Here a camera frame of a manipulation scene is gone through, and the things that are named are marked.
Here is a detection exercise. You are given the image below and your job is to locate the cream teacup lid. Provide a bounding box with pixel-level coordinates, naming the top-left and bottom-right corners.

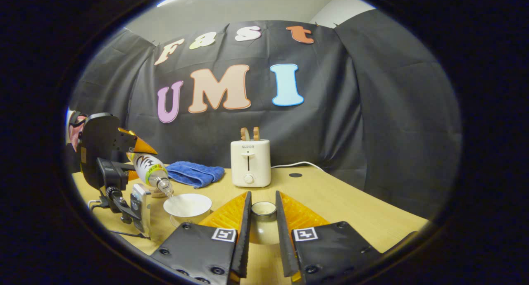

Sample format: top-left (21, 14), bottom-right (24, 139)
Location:
top-left (248, 201), bottom-right (282, 245)

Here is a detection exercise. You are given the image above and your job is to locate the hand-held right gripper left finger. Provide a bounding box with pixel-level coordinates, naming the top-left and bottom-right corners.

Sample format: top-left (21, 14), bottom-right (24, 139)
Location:
top-left (150, 191), bottom-right (253, 285)

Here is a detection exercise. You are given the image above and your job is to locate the blue folded towel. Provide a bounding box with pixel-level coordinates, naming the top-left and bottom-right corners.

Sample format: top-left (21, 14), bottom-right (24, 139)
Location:
top-left (165, 161), bottom-right (225, 189)

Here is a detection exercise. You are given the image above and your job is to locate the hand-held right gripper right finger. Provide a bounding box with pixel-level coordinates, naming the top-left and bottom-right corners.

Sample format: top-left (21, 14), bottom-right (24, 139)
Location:
top-left (275, 190), bottom-right (418, 285)

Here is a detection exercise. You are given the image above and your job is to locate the white toaster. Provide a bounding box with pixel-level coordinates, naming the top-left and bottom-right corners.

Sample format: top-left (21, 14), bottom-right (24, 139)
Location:
top-left (231, 139), bottom-right (272, 188)

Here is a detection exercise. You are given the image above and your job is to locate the black backdrop cloth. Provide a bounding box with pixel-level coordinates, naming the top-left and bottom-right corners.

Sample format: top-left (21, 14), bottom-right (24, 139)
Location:
top-left (67, 9), bottom-right (462, 219)

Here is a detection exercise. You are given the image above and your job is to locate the white power cable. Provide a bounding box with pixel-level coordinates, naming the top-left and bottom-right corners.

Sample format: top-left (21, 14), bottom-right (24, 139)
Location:
top-left (271, 161), bottom-right (326, 173)

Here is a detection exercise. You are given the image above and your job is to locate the cream ceramic teacup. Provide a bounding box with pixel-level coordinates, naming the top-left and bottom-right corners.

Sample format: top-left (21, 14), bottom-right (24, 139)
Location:
top-left (163, 193), bottom-right (213, 224)

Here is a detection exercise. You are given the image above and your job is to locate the clear labelled water bottle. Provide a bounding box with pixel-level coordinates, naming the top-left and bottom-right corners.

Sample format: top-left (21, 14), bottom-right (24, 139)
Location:
top-left (126, 152), bottom-right (174, 198)

